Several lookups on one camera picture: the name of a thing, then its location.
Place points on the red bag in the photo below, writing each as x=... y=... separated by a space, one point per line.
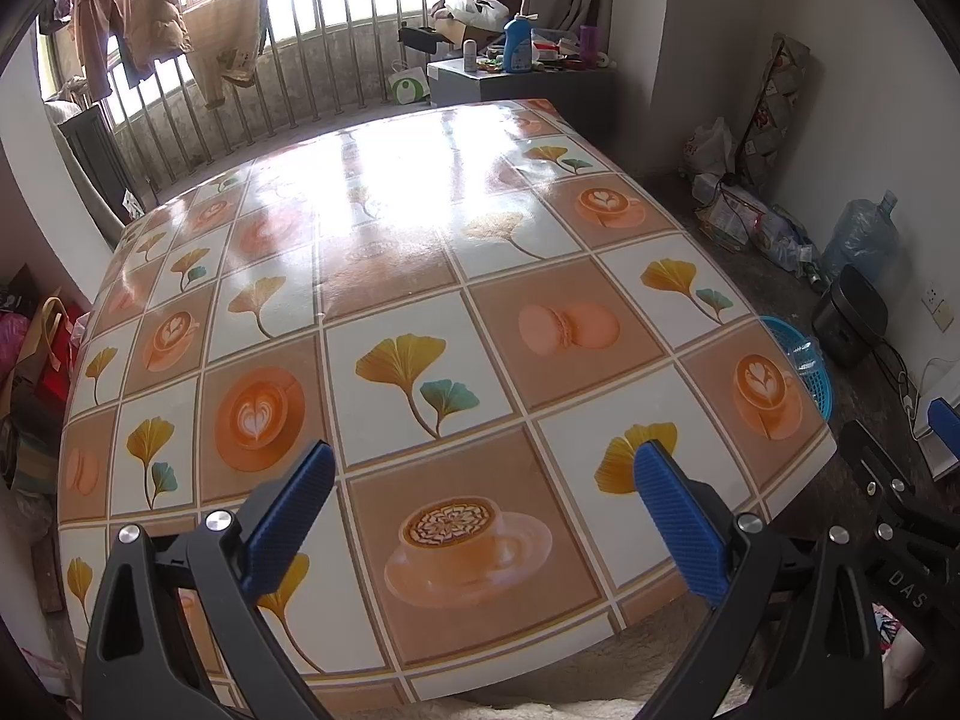
x=60 y=375

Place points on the wall socket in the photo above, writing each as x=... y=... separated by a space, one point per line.
x=939 y=307

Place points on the small grey bottle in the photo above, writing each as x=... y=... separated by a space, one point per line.
x=471 y=58

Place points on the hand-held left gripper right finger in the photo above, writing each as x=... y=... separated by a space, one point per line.
x=679 y=525

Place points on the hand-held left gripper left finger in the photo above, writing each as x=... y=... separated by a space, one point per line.
x=292 y=517

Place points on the blue detergent bottle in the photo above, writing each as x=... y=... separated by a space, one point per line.
x=517 y=45

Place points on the large clear water jug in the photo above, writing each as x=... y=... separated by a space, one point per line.
x=862 y=240

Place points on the beige hanging cloth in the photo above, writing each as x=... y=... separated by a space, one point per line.
x=221 y=37

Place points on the purple cup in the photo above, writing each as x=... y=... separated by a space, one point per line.
x=589 y=43

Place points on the yellow tote bag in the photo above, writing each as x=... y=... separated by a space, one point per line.
x=41 y=349

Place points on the pink bag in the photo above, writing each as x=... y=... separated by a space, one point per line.
x=13 y=341

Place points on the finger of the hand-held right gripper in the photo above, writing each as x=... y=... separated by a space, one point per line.
x=881 y=480
x=945 y=424

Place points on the pile of plastic wrappers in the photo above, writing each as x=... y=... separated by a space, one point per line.
x=750 y=225

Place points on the grey cabinet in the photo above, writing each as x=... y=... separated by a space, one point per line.
x=525 y=86

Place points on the printed tile pattern tablecloth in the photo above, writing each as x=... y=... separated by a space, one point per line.
x=420 y=262

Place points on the white paper bag green logo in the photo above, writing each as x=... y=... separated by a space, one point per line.
x=409 y=86

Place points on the dark board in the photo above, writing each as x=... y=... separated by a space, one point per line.
x=90 y=157

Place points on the clear plastic bottle blue label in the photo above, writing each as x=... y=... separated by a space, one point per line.
x=799 y=360

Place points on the white crumpled plastic bag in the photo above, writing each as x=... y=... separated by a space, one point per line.
x=476 y=7

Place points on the pink hanging jacket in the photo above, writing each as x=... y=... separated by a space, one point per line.
x=97 y=22

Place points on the cardboard box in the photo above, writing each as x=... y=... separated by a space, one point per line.
x=457 y=34

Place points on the metal balcony railing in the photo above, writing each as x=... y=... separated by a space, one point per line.
x=315 y=52

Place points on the blue plastic basket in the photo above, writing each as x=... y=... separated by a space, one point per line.
x=814 y=390

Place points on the rolled patterned mat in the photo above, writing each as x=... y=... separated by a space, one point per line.
x=776 y=105

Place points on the cluster of small containers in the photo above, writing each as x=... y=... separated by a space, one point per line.
x=559 y=52

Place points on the black rice cooker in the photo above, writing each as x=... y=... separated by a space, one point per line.
x=851 y=315

